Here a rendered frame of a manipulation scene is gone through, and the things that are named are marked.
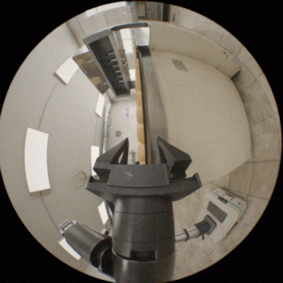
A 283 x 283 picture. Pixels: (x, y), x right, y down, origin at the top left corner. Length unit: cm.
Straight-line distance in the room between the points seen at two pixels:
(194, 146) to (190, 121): 8
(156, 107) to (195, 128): 14
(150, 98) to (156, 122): 9
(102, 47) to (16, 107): 191
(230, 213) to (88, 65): 153
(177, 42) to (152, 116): 50
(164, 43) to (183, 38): 12
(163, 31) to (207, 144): 57
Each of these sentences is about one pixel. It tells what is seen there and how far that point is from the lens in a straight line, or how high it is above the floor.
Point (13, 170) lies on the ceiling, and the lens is 213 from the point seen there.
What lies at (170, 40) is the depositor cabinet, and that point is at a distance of 59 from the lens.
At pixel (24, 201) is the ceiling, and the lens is 230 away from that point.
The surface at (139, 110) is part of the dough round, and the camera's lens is 23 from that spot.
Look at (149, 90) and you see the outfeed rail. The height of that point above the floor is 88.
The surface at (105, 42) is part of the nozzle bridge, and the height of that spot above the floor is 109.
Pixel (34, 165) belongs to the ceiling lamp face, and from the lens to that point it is 211.
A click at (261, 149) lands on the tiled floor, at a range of 92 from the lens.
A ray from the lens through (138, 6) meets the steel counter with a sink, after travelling 322.
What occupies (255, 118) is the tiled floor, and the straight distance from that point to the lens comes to 93.
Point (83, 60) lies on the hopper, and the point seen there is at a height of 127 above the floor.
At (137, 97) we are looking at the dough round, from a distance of 25.
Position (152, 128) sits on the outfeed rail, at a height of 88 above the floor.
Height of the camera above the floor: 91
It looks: 3 degrees up
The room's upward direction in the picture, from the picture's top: 93 degrees counter-clockwise
